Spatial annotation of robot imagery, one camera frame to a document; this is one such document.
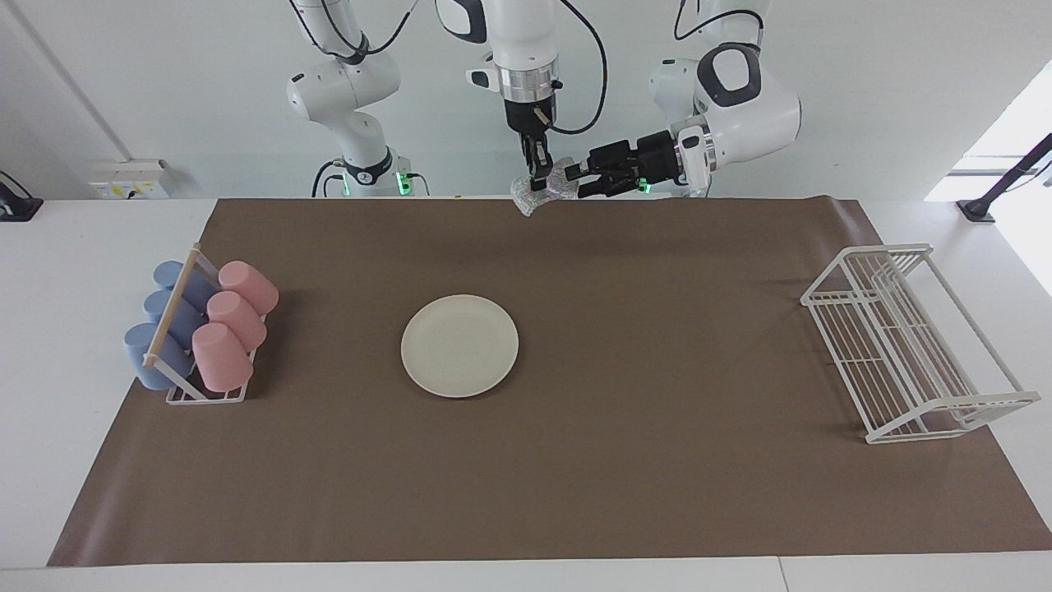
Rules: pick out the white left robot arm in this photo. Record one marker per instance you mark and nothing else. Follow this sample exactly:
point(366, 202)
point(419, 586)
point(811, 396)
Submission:
point(756, 107)

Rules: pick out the blue plastic cup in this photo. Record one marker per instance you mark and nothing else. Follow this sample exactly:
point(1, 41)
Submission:
point(185, 316)
point(148, 362)
point(168, 273)

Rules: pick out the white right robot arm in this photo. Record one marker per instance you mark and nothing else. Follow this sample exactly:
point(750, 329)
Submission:
point(518, 49)

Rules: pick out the small black table clamp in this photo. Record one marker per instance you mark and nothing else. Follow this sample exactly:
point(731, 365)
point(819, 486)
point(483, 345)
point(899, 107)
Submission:
point(16, 205)

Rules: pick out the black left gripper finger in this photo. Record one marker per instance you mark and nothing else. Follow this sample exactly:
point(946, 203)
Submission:
point(604, 158)
point(612, 184)

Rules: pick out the black pole with clamp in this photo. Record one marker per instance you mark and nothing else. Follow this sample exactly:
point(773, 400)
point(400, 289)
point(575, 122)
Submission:
point(978, 210)

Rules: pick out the silver mesh sponge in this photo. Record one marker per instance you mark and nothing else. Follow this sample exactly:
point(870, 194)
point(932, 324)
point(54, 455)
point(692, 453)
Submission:
point(559, 193)

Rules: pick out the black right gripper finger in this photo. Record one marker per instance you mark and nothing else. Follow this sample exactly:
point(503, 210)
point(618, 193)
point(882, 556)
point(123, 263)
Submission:
point(542, 154)
point(528, 156)

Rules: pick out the pink plastic cup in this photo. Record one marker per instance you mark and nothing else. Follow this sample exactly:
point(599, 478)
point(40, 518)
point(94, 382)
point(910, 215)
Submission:
point(238, 319)
point(251, 284)
point(222, 358)

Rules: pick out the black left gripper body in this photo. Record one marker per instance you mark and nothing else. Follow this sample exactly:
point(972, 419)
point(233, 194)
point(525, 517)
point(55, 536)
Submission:
point(649, 164)

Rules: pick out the cream round plate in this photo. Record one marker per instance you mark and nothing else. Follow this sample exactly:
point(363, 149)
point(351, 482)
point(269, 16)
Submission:
point(460, 345)

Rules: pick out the white cup rack wooden rod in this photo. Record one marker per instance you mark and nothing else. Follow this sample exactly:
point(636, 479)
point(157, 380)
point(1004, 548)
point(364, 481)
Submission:
point(173, 308)

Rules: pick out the brown table mat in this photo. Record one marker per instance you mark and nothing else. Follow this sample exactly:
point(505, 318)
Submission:
point(657, 370)

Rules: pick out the white wall power outlet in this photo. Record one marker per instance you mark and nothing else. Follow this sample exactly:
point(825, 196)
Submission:
point(127, 179)

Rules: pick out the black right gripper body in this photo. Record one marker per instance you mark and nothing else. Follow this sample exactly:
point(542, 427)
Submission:
point(530, 119)

